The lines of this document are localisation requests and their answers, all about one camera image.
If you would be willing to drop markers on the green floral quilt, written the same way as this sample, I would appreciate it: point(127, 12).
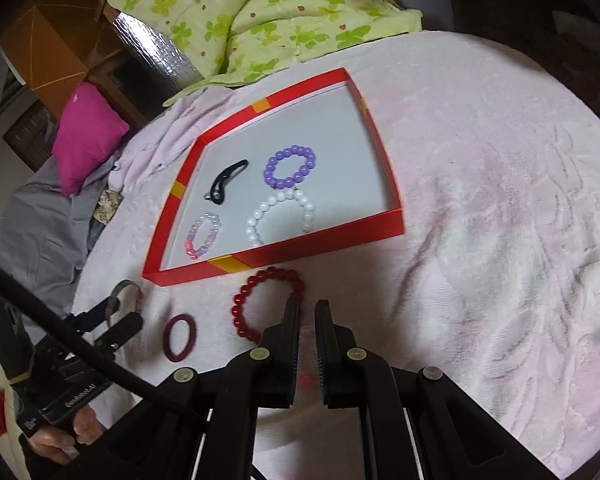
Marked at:
point(290, 10)

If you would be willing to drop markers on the small patterned cloth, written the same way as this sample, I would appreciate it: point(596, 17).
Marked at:
point(107, 205)

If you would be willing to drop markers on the silver foil sheet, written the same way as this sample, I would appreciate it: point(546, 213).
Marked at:
point(155, 50)

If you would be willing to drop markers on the grey cloth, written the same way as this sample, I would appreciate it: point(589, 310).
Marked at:
point(40, 220)

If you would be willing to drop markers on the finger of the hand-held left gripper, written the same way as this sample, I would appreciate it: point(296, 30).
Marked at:
point(125, 327)
point(92, 316)

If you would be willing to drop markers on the red shallow cardboard box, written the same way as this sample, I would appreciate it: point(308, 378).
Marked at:
point(330, 240)

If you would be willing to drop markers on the pale pink blanket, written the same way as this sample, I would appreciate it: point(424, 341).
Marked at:
point(480, 210)

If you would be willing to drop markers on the dark wicker drawer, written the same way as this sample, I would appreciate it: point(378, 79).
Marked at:
point(30, 130)

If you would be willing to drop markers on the black hair clip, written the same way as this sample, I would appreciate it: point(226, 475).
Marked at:
point(225, 180)

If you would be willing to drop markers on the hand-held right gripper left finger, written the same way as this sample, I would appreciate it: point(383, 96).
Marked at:
point(294, 350)

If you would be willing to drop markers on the silver cuff bangle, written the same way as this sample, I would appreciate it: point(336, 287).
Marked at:
point(125, 285)

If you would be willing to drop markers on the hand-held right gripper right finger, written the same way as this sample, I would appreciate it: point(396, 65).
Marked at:
point(321, 355)

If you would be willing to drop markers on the magenta pillow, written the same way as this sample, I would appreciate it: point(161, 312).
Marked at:
point(90, 130)

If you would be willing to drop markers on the person's left hand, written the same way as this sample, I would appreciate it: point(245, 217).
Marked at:
point(90, 427)

